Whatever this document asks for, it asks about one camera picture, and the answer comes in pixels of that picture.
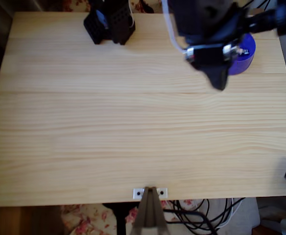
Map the purple bowl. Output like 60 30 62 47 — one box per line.
227 33 257 75

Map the white ornate chair back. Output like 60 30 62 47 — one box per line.
61 0 164 14

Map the black furniture leg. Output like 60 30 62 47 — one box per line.
102 202 140 235

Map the floral fabric cushion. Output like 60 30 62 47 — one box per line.
59 198 195 235

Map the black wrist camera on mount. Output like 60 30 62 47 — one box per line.
245 2 286 38

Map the thin black floor cable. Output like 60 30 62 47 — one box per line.
171 198 235 235

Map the white floor cable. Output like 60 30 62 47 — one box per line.
203 197 247 233

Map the thick black floor cable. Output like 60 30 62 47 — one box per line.
162 207 219 235

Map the white mounting bracket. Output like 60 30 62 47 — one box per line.
132 188 168 199

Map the beige camera post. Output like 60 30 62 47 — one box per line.
130 186 169 235

